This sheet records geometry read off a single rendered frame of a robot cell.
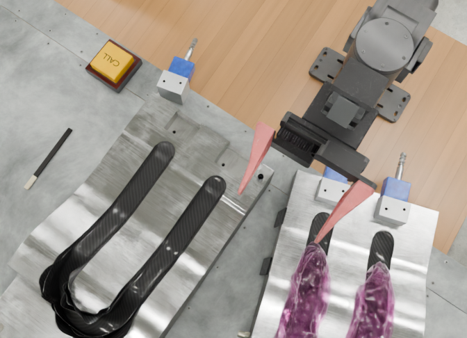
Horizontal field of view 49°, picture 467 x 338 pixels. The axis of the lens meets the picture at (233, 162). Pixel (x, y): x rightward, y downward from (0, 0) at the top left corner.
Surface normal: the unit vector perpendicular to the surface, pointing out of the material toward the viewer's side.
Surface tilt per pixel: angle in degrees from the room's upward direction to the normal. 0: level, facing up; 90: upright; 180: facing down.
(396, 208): 0
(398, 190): 0
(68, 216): 28
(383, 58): 1
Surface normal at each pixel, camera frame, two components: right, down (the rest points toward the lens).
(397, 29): 0.00, -0.25
